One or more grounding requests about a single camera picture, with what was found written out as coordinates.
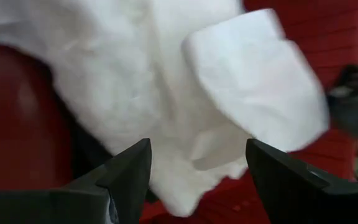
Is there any red plastic laundry bin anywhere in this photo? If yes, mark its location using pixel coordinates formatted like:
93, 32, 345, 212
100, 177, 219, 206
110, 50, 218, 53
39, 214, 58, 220
0, 0, 358, 224

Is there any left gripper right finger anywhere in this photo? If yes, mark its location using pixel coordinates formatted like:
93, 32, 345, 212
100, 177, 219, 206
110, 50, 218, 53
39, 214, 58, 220
246, 138, 358, 224

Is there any thin plain white cloth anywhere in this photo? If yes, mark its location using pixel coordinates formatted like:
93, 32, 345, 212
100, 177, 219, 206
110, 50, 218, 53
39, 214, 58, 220
181, 7, 331, 154

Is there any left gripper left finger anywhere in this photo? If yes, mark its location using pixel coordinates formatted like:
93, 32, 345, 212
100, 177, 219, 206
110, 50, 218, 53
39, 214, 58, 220
0, 138, 152, 224

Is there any white garment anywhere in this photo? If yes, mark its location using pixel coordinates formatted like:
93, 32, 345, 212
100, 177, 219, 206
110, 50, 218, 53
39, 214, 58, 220
0, 0, 251, 218

